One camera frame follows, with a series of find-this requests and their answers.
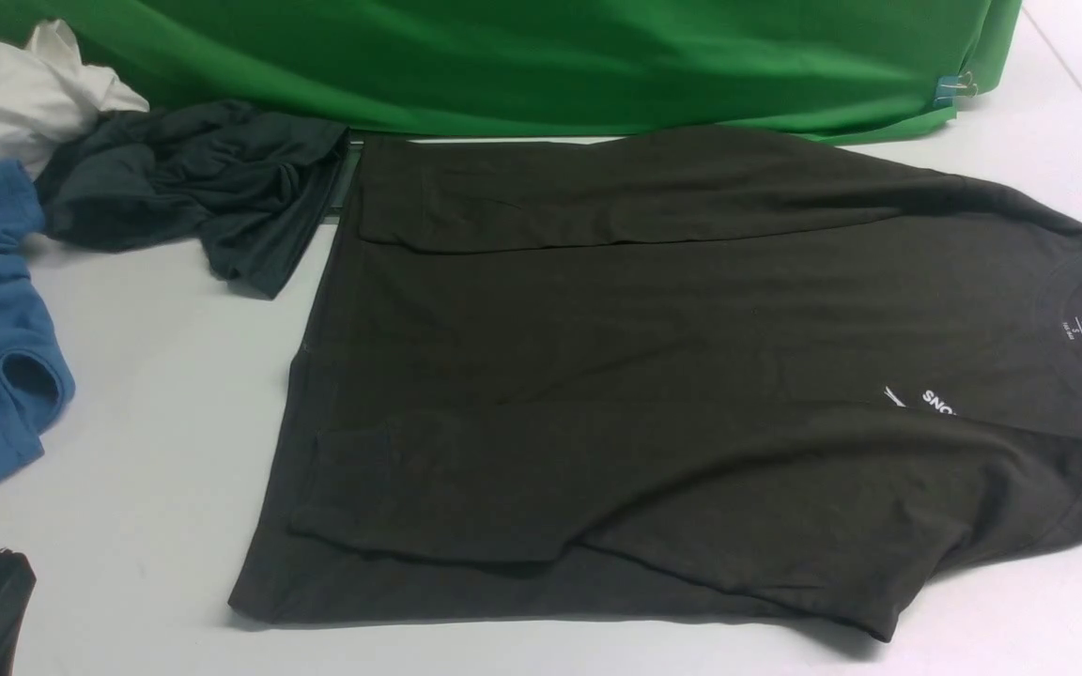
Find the metal table cable hatch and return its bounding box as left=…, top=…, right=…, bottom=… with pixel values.
left=321, top=133, right=364, bottom=222

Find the dark teal crumpled garment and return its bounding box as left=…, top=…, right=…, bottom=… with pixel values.
left=35, top=101, right=349, bottom=300

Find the green backdrop cloth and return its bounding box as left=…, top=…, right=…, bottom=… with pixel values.
left=0, top=1, right=1022, bottom=145

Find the blue binder clip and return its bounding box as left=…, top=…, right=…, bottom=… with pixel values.
left=932, top=71, right=980, bottom=108

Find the white crumpled garment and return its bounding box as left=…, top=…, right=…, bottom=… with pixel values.
left=0, top=19, right=149, bottom=178

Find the dark gray long-sleeve top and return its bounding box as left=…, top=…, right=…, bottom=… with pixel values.
left=229, top=127, right=1082, bottom=642

